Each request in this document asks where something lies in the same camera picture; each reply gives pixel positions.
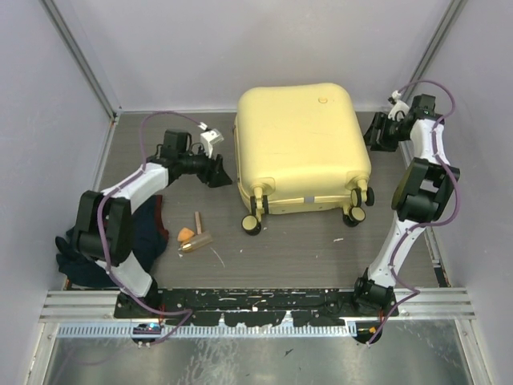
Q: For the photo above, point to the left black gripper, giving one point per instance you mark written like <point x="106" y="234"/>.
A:
<point x="213" y="174"/>

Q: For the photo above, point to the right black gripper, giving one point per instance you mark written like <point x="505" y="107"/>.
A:
<point x="380" y="121"/>

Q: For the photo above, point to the yellow hard-shell suitcase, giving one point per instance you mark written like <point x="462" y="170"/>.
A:
<point x="300" y="149"/>

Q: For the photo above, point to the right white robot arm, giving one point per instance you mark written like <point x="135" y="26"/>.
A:
<point x="419" y="200"/>

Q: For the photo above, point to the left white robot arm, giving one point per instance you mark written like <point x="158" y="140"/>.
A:
<point x="104" y="232"/>

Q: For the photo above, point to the brown lipstick tube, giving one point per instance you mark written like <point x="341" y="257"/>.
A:
<point x="198" y="221"/>

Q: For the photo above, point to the orange makeup sponge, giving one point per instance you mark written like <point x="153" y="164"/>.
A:
<point x="185" y="234"/>

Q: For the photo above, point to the amber perfume bottle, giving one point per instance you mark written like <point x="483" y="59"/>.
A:
<point x="196" y="242"/>

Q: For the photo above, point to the dark navy maroon garment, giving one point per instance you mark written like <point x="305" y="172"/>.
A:
<point x="150" y="242"/>

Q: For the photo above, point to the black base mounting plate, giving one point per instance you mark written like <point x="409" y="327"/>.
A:
<point x="306" y="307"/>

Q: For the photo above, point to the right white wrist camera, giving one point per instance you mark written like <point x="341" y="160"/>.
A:
<point x="399" y="108"/>

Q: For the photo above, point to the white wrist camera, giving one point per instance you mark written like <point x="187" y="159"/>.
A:
<point x="399" y="108"/>
<point x="209" y="138"/>

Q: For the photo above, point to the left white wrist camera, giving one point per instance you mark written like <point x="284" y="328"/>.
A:
<point x="209" y="138"/>

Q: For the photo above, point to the aluminium rail frame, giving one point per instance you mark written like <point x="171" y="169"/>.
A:
<point x="90" y="305"/>

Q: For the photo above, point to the grey slotted cable duct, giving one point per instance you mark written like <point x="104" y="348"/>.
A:
<point x="149" y="330"/>

